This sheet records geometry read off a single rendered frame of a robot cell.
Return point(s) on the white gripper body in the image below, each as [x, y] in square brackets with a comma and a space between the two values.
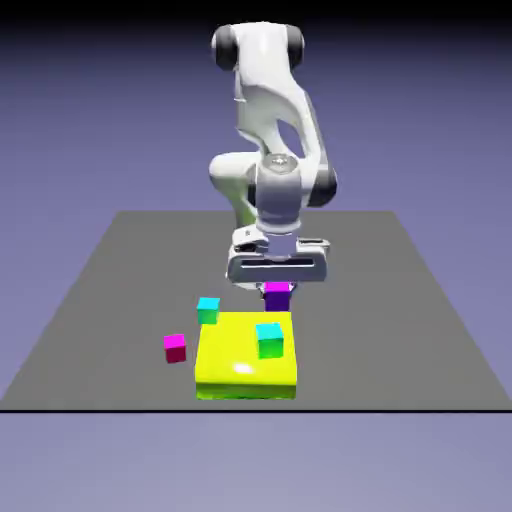
[276, 268]

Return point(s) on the small purple cube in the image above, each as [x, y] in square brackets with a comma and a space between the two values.
[276, 299]

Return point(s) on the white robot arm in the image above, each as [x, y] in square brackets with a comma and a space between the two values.
[267, 100]

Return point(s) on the small cyan cube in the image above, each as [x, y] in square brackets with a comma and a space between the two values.
[270, 340]
[208, 311]

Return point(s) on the small magenta cube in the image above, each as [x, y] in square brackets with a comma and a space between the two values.
[175, 348]

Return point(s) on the large yellow box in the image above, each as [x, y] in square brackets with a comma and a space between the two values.
[240, 360]

